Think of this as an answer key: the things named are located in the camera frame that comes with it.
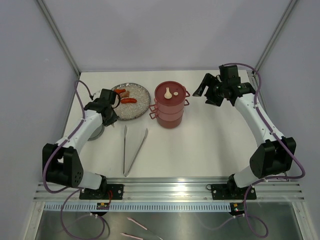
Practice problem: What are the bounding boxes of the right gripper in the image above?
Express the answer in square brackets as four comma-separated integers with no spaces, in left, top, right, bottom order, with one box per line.
[193,73,227,107]

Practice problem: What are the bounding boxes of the grey glass pot lid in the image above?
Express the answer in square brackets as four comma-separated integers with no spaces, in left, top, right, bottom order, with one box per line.
[88,125,105,141]

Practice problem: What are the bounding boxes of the metal tongs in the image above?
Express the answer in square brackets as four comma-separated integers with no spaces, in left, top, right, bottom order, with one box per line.
[122,125,149,177]

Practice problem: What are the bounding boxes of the pink lunch container with handle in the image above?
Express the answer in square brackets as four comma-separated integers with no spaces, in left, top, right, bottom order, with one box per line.
[152,80,191,107]

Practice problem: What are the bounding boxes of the dark red lunch container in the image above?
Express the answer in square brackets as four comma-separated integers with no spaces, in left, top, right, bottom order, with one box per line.
[149,109,184,129]

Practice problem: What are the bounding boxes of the orange fried chicken piece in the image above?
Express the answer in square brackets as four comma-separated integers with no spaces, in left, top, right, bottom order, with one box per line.
[114,89,126,94]

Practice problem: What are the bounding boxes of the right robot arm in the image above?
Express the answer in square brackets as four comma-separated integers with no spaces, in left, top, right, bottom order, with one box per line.
[193,73,296,198]

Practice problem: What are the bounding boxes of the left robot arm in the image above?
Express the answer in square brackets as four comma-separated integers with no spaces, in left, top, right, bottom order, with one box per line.
[42,99,118,199]

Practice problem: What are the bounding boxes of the red sausage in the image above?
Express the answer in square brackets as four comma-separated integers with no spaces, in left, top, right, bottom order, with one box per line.
[120,98,138,104]

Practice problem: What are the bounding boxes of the speckled ceramic plate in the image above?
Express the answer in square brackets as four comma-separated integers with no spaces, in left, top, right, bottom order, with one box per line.
[112,82,151,121]

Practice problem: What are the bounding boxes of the pink stick upper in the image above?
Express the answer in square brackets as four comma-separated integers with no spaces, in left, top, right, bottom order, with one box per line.
[127,217,148,231]

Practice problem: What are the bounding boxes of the pink stick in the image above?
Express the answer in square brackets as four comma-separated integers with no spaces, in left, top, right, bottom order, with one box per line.
[120,232,143,240]
[127,217,148,231]

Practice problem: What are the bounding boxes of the pink stick lower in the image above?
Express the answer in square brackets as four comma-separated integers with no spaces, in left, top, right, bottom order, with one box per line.
[120,232,143,240]

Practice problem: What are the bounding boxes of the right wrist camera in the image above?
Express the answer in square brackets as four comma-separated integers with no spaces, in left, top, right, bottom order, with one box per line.
[219,64,241,86]

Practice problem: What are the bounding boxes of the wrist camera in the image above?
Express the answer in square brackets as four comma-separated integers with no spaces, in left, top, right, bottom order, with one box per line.
[219,64,241,86]
[99,88,121,109]

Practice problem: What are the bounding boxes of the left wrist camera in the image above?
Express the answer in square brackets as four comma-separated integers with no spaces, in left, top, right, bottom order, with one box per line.
[99,88,121,109]

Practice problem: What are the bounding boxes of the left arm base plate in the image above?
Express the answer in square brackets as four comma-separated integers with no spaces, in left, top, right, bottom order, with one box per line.
[79,184,124,200]

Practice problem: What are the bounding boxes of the left aluminium post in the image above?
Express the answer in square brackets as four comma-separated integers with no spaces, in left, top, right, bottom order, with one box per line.
[35,0,81,79]

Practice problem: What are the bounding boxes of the aluminium post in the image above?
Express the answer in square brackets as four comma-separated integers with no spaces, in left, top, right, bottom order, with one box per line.
[255,0,300,72]
[35,0,81,79]

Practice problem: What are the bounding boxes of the white slotted cable duct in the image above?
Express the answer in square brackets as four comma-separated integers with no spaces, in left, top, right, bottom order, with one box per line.
[44,202,231,213]

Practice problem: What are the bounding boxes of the right aluminium post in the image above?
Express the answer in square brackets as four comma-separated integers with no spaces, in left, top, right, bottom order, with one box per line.
[255,0,300,72]

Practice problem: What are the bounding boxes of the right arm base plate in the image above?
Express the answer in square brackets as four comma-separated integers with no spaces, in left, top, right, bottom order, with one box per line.
[206,183,248,201]

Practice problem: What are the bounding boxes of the aluminium front rail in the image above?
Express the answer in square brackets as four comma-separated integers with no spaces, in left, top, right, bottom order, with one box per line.
[32,177,306,203]

